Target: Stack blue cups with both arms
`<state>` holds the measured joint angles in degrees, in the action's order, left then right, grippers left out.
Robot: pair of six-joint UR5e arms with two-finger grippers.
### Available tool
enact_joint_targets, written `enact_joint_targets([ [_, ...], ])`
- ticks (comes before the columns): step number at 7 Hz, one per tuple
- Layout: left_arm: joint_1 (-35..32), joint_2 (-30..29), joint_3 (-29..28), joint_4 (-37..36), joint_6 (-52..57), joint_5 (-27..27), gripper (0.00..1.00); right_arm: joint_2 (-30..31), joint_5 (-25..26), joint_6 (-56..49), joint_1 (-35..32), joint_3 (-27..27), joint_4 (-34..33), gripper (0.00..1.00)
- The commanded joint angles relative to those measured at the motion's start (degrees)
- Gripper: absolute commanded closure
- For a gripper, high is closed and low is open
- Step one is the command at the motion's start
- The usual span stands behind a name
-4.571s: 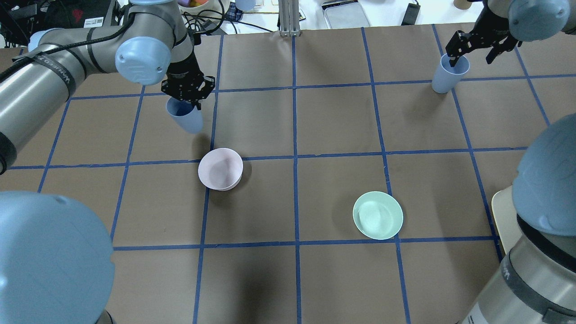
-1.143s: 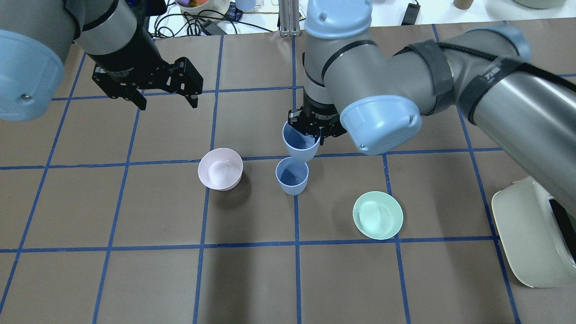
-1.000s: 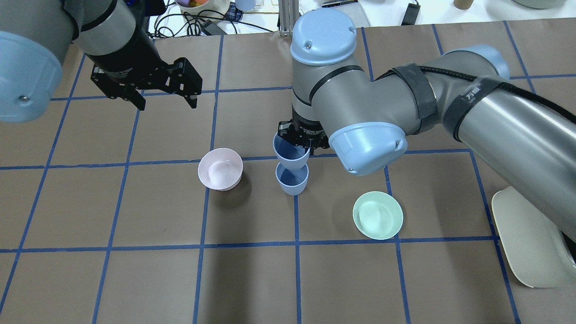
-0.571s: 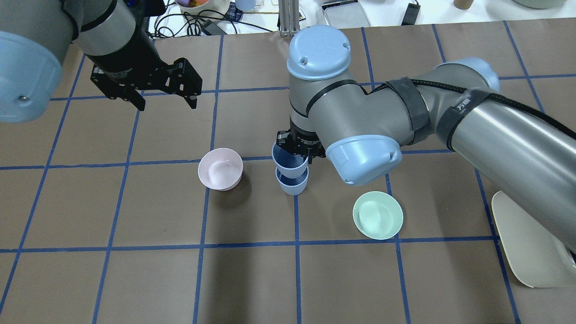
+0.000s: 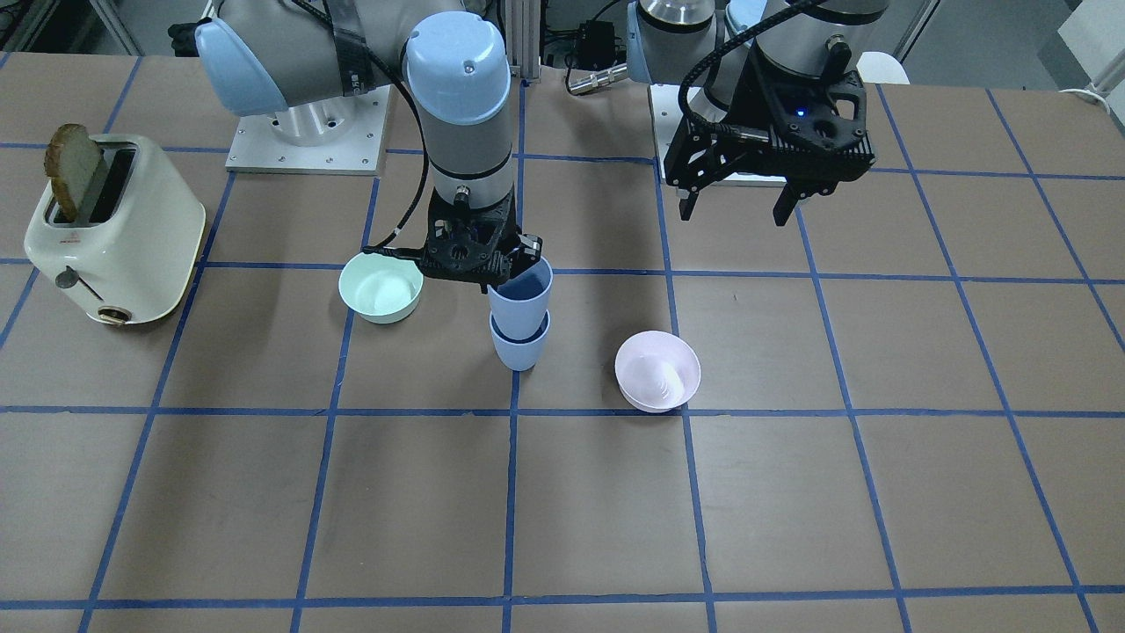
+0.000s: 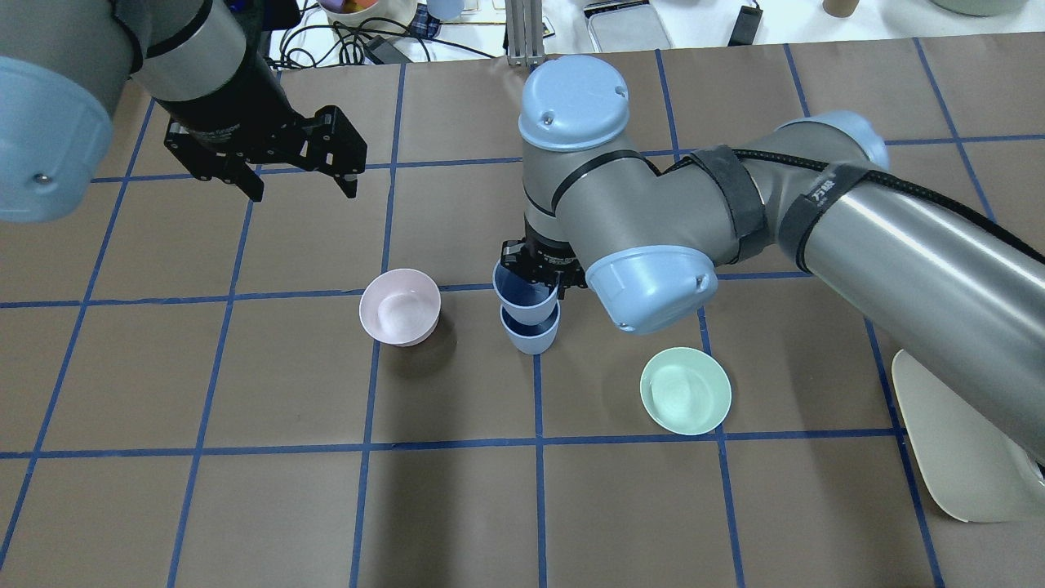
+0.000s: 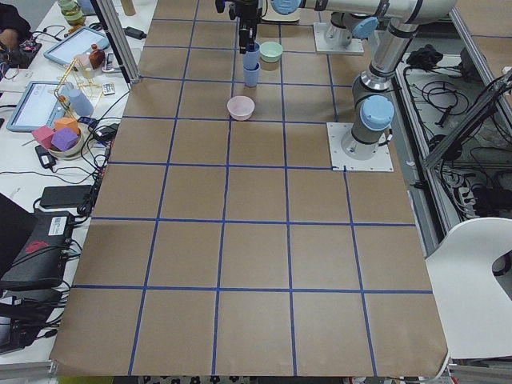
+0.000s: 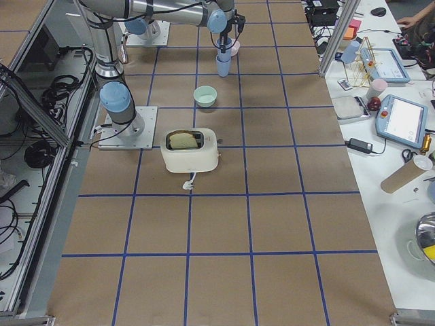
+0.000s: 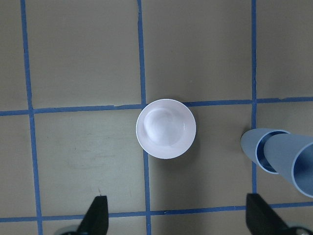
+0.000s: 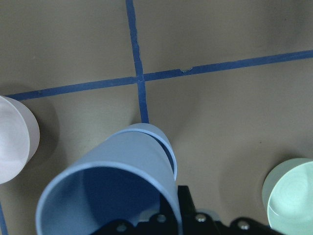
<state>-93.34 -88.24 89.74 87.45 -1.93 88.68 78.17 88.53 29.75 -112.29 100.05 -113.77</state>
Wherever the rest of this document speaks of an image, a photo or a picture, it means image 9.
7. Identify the pink bowl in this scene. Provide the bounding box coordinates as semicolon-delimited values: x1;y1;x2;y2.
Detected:
135;99;197;160

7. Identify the light blue cup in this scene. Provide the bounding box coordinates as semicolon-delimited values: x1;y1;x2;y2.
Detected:
264;134;313;198

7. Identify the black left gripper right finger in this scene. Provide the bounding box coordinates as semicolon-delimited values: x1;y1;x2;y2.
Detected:
246;193;290;235

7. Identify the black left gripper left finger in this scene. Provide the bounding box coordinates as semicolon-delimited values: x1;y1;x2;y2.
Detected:
75;196;109;235

